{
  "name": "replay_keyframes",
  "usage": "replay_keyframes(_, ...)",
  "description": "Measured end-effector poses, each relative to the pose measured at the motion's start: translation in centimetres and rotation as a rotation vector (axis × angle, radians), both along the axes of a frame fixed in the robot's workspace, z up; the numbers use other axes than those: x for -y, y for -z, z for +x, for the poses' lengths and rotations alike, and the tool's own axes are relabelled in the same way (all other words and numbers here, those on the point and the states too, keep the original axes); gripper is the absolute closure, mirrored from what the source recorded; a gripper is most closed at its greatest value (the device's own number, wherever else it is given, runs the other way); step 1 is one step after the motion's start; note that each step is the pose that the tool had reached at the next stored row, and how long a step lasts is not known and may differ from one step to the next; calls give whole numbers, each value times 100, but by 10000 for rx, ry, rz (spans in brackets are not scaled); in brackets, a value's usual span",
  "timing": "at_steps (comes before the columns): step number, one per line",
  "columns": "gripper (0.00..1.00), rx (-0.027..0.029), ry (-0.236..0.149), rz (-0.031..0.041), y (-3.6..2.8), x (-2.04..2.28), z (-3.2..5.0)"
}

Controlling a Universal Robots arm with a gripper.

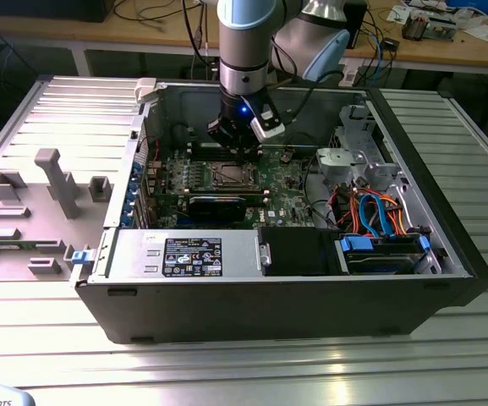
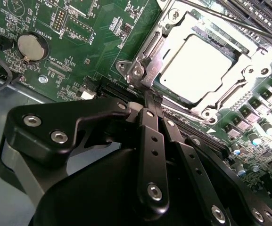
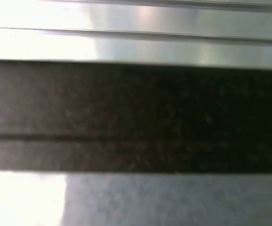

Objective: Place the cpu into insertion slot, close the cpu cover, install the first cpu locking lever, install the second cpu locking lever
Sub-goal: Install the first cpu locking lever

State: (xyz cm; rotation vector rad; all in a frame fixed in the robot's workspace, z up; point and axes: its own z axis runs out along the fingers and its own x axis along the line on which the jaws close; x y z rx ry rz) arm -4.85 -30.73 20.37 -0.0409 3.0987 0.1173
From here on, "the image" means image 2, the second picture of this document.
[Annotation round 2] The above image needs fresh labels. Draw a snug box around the silver CPU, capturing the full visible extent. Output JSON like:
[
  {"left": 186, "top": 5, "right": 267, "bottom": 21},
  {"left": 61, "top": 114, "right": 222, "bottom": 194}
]
[{"left": 157, "top": 27, "right": 251, "bottom": 105}]

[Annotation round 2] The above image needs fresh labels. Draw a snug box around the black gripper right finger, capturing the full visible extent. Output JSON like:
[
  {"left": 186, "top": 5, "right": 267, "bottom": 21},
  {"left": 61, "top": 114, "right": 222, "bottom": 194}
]
[{"left": 153, "top": 94, "right": 272, "bottom": 226}]

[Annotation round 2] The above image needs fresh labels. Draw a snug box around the metal socket cover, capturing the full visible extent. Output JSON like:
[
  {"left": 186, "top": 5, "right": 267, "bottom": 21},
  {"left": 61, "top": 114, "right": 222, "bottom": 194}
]
[{"left": 126, "top": 9, "right": 272, "bottom": 118}]

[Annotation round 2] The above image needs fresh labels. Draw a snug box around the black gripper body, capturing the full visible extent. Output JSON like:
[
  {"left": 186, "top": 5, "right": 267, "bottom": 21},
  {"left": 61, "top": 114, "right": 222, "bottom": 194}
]
[{"left": 32, "top": 148, "right": 212, "bottom": 226}]

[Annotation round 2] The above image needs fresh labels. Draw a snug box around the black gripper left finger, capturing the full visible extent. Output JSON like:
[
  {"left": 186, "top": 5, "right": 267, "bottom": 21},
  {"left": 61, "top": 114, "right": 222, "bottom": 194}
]
[{"left": 0, "top": 90, "right": 170, "bottom": 214}]

